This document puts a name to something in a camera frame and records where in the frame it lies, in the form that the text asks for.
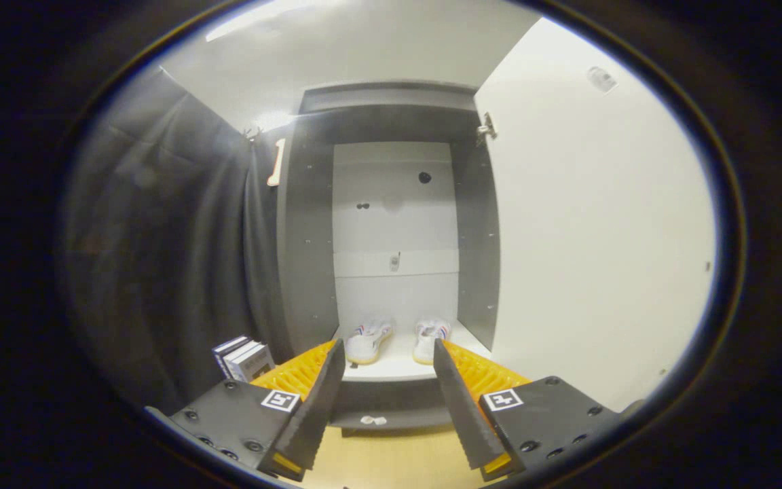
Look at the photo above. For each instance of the dark cover book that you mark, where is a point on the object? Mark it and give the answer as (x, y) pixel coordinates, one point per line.
(222, 350)

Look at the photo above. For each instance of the white shoe cabinet door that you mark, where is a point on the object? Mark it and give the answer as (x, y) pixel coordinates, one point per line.
(601, 238)

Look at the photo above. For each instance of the grey cover book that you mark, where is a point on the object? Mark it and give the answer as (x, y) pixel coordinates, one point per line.
(255, 363)

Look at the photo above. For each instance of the metal door hinge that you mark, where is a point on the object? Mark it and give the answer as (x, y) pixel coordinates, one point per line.
(487, 126)

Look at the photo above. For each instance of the white cover book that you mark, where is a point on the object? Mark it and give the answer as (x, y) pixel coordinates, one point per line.
(236, 354)

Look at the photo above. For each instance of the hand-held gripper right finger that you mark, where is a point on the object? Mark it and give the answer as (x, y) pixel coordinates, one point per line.
(462, 407)

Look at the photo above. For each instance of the white striped shoe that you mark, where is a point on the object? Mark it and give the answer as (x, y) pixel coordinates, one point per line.
(368, 343)
(428, 343)

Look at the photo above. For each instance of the black backdrop cloth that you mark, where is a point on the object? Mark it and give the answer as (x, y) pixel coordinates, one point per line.
(160, 258)

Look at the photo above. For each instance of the grey shoe cabinet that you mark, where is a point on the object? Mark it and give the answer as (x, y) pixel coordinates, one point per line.
(306, 272)

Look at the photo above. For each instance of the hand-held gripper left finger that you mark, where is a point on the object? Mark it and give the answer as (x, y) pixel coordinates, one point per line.
(313, 414)

